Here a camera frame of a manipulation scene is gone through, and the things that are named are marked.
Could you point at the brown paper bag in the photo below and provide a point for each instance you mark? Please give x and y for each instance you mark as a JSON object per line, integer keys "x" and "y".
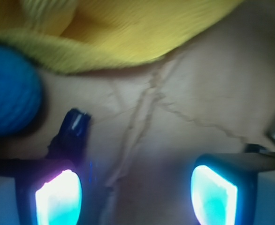
{"x": 214, "y": 94}

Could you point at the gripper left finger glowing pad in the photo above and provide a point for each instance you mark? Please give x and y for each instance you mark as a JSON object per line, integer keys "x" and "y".
{"x": 39, "y": 192}

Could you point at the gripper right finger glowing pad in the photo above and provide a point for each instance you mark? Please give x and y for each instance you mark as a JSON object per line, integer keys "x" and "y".
{"x": 234, "y": 189}

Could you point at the blue rubber ball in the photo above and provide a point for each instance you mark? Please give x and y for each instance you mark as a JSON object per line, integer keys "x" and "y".
{"x": 20, "y": 91}

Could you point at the yellow microfiber cloth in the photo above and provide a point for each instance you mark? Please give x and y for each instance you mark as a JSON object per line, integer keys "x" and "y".
{"x": 70, "y": 36}

